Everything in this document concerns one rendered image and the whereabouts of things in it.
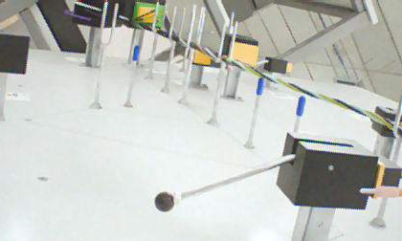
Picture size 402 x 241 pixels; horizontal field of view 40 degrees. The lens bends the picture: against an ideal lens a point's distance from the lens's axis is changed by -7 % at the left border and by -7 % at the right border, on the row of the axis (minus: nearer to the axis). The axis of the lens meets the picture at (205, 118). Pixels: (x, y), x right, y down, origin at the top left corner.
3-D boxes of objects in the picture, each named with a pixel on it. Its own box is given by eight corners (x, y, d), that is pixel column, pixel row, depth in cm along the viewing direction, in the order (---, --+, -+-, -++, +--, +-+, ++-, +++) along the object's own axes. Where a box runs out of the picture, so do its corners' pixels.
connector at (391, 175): (325, 179, 42) (330, 153, 41) (379, 180, 43) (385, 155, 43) (343, 193, 39) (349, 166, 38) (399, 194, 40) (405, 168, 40)
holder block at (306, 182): (275, 185, 42) (286, 131, 41) (343, 189, 43) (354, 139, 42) (293, 206, 38) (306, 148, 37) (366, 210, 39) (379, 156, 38)
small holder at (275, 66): (240, 82, 120) (245, 53, 119) (274, 87, 123) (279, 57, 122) (250, 87, 116) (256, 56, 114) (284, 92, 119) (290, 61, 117)
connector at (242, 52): (253, 64, 96) (256, 45, 96) (256, 66, 94) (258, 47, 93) (227, 59, 95) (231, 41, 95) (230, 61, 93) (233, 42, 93)
